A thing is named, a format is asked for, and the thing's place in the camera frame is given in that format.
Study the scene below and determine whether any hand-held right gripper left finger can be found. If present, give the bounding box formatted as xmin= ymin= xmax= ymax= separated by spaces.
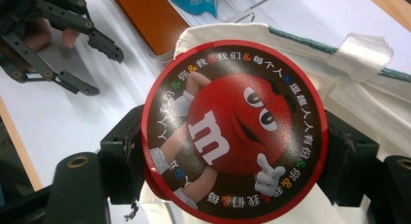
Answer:
xmin=100 ymin=104 xmax=153 ymax=206

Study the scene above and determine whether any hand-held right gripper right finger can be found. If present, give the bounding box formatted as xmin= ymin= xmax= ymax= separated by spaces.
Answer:
xmin=318 ymin=109 xmax=380 ymax=208

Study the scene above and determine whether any red round candy can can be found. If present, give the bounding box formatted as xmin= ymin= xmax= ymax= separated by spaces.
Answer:
xmin=140 ymin=39 xmax=330 ymax=224

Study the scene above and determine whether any blue snack bag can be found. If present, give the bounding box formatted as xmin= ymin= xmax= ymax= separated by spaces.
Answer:
xmin=161 ymin=0 xmax=218 ymax=18

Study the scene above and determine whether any white printed tote bag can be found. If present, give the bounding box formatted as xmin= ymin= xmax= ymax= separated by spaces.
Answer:
xmin=139 ymin=22 xmax=411 ymax=224

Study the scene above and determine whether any brown drink carton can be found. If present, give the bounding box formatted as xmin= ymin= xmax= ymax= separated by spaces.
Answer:
xmin=110 ymin=0 xmax=192 ymax=58

